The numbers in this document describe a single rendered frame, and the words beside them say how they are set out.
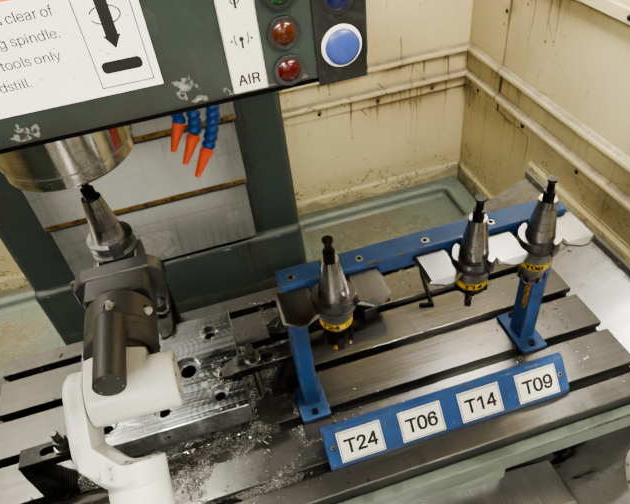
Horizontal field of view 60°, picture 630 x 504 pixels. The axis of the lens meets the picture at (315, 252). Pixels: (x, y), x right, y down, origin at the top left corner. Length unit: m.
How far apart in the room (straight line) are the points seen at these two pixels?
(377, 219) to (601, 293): 0.81
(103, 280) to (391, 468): 0.56
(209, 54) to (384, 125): 1.38
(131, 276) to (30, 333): 1.15
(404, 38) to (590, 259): 0.80
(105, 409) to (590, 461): 0.93
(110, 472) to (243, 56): 0.44
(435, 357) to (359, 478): 0.29
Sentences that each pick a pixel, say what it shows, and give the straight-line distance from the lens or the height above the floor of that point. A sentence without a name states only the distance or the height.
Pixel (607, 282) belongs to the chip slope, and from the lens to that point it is 1.42.
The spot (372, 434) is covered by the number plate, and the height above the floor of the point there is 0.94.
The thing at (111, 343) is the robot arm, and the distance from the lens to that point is 0.63.
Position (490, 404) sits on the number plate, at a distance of 1.04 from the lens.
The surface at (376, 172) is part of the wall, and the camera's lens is 1.91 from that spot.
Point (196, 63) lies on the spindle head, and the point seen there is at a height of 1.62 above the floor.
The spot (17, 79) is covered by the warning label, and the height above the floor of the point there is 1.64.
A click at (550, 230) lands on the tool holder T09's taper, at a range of 0.87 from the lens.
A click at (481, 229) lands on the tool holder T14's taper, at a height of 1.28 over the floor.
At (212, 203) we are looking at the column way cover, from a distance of 1.33.
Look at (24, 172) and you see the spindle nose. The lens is 0.69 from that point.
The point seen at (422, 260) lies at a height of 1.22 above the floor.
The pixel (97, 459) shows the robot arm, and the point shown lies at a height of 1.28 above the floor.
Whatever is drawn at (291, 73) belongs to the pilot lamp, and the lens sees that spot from 0.49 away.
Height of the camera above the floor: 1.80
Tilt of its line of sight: 42 degrees down
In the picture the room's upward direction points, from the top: 8 degrees counter-clockwise
